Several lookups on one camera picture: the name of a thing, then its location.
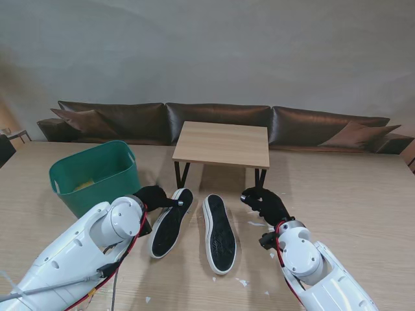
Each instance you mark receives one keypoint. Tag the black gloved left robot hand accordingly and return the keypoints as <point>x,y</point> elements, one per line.
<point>154,197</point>

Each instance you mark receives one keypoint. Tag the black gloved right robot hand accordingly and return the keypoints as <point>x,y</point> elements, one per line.
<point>269,207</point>

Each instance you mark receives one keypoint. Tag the yellow canvas sneaker white laces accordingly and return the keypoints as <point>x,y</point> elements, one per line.
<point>220,239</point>
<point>168,226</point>

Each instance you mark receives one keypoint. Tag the wooden brush pale bristles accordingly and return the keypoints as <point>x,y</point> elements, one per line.
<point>85,184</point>

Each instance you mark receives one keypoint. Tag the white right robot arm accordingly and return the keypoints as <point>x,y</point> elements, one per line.
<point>311,265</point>

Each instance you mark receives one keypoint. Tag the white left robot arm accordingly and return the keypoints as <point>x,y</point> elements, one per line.
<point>81,246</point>

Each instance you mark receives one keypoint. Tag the green plastic basket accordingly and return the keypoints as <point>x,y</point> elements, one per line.
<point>107,188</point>

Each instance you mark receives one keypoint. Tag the small wooden table black legs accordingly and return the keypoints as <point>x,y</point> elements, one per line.
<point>220,142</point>

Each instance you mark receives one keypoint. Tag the brown leather cushion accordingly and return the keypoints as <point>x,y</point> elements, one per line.
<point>356,134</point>
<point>81,121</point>

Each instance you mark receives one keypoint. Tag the dark brown leather sofa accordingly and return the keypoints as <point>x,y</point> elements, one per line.
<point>220,113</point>

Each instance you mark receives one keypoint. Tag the small wooden side table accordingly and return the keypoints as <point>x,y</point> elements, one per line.
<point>17,133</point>

